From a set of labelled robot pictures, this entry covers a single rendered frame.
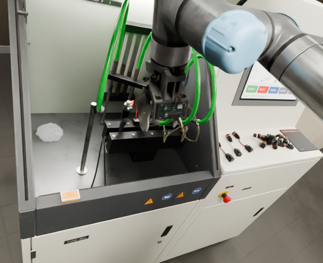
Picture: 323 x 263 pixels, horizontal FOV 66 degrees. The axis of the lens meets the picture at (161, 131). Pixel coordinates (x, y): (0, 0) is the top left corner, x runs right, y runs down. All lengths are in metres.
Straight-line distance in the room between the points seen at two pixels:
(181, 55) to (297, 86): 0.19
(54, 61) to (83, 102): 0.24
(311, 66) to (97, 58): 0.85
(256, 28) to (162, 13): 0.15
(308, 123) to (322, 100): 2.59
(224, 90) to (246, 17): 0.77
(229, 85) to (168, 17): 0.73
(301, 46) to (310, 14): 0.89
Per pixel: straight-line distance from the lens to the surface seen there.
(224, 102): 1.13
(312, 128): 2.99
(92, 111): 0.79
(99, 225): 0.96
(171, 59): 0.45
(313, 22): 1.35
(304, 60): 0.42
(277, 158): 1.28
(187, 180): 0.94
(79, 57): 1.08
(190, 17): 0.37
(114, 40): 0.66
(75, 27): 1.03
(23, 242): 0.94
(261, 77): 1.21
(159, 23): 0.43
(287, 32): 0.45
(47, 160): 1.03
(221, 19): 0.35
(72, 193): 0.79
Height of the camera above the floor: 1.62
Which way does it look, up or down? 38 degrees down
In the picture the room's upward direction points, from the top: 23 degrees clockwise
